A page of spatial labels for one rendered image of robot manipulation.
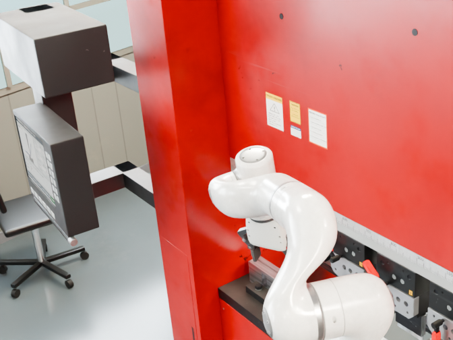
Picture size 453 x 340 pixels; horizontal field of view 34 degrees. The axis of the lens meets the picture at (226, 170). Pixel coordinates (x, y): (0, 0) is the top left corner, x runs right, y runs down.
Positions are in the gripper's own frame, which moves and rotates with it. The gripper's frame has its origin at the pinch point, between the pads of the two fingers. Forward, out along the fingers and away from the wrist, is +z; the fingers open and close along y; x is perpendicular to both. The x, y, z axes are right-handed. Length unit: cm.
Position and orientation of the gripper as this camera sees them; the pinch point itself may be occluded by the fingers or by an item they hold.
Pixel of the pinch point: (273, 259)
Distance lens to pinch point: 180.3
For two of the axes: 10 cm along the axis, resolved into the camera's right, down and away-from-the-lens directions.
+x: -4.7, 5.8, -6.6
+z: 1.8, 8.0, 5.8
